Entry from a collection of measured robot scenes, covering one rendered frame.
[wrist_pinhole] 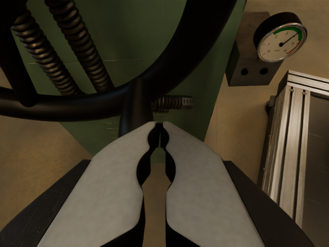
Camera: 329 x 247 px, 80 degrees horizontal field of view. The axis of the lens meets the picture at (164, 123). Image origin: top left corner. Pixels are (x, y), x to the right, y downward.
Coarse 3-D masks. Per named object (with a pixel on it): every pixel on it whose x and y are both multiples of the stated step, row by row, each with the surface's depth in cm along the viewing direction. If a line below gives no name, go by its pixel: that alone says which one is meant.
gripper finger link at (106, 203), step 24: (120, 144) 9; (144, 144) 9; (96, 168) 8; (120, 168) 8; (144, 168) 9; (72, 192) 7; (96, 192) 7; (120, 192) 7; (72, 216) 6; (96, 216) 6; (120, 216) 6; (144, 216) 7; (48, 240) 6; (72, 240) 6; (96, 240) 6; (120, 240) 6
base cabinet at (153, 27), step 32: (32, 0) 28; (96, 0) 28; (128, 0) 28; (160, 0) 28; (96, 32) 33; (128, 32) 33; (160, 32) 33; (224, 32) 33; (32, 64) 38; (64, 64) 38; (128, 64) 38; (224, 64) 39; (192, 96) 47; (96, 128) 60; (192, 128) 61; (160, 160) 85
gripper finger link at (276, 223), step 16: (240, 176) 8; (240, 192) 7; (256, 192) 7; (256, 208) 6; (272, 208) 6; (256, 224) 6; (272, 224) 6; (288, 224) 6; (272, 240) 6; (288, 240) 6; (304, 240) 6
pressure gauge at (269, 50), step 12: (288, 12) 26; (264, 24) 27; (276, 24) 26; (288, 24) 25; (300, 24) 25; (264, 36) 26; (276, 36) 27; (288, 36) 27; (300, 36) 27; (264, 48) 28; (276, 48) 28; (288, 48) 28; (300, 48) 28; (264, 60) 30; (276, 60) 30
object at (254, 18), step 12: (252, 12) 38; (264, 12) 38; (240, 24) 37; (252, 24) 37; (240, 36) 35; (252, 36) 35; (240, 48) 33; (252, 48) 33; (240, 60) 34; (252, 60) 34; (228, 72) 39; (240, 72) 36; (252, 72) 36; (264, 72) 36; (276, 72) 36; (228, 84) 39; (240, 84) 39; (252, 84) 39; (264, 84) 39
